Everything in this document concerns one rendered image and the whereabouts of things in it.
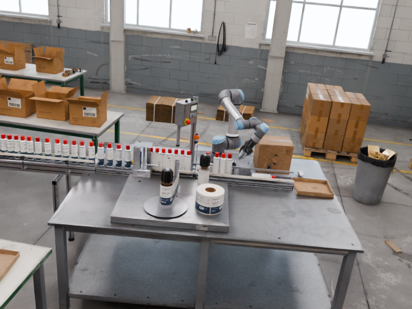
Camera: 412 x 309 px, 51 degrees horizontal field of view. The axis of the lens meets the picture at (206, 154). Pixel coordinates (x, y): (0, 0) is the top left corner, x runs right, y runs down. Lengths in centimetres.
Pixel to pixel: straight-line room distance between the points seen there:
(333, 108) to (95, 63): 514
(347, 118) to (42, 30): 642
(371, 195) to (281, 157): 202
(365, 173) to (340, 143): 135
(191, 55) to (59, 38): 281
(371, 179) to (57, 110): 373
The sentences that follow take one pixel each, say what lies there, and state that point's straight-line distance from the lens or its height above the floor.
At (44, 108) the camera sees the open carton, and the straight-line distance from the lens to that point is 515.
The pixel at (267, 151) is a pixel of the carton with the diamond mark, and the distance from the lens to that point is 376.
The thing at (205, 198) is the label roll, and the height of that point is 101.
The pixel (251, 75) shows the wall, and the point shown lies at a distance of 871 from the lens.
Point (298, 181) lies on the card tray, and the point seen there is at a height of 84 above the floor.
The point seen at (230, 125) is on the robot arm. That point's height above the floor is 121.
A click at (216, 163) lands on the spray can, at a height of 100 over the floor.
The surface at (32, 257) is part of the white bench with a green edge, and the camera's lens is 280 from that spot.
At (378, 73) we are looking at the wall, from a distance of 886.
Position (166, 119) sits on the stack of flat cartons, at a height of 4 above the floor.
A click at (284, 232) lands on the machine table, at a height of 83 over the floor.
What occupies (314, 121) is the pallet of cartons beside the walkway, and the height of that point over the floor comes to 56.
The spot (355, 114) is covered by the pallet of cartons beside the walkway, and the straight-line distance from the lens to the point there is 662.
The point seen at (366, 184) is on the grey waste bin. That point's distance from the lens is 552.
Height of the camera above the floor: 242
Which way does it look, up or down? 23 degrees down
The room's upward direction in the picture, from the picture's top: 5 degrees clockwise
